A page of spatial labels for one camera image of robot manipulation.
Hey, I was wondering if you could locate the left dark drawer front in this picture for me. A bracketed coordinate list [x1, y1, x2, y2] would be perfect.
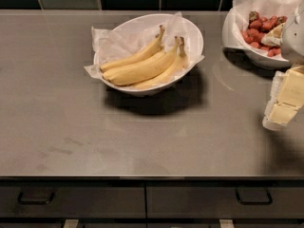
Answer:
[0, 186, 145, 219]

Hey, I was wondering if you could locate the right black drawer handle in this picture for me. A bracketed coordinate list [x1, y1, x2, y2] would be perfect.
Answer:
[235, 188, 273, 205]

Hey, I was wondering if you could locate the pile of red strawberries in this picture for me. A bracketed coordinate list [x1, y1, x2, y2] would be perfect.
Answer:
[241, 10, 287, 57]

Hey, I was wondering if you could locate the white paper in banana bowl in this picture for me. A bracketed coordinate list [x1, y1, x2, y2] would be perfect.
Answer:
[85, 12, 204, 80]

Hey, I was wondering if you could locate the white banana bowl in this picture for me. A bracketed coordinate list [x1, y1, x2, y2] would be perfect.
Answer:
[92, 13, 204, 98]

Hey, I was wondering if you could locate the white strawberry bowl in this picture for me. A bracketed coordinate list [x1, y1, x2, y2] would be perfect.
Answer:
[222, 9, 291, 69]

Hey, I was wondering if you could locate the yellow banana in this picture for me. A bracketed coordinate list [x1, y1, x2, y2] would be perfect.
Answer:
[100, 25, 165, 72]
[134, 37, 188, 89]
[103, 36, 180, 86]

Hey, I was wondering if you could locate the white paper in strawberry bowl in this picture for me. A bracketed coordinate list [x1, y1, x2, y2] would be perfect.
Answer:
[221, 0, 304, 62]

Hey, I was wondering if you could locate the left black drawer handle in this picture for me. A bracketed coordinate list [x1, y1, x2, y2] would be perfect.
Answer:
[17, 191, 55, 205]

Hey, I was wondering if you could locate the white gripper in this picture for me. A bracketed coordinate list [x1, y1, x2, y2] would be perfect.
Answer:
[261, 1, 304, 131]

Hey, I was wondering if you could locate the right dark drawer front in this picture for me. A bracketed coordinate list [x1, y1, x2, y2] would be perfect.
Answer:
[146, 187, 304, 219]

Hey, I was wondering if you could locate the black drawer handle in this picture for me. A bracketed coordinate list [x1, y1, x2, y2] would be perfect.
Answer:
[17, 191, 55, 205]
[235, 188, 273, 205]

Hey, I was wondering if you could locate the dark drawer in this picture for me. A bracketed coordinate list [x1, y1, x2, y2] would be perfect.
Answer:
[146, 187, 304, 219]
[0, 186, 145, 219]

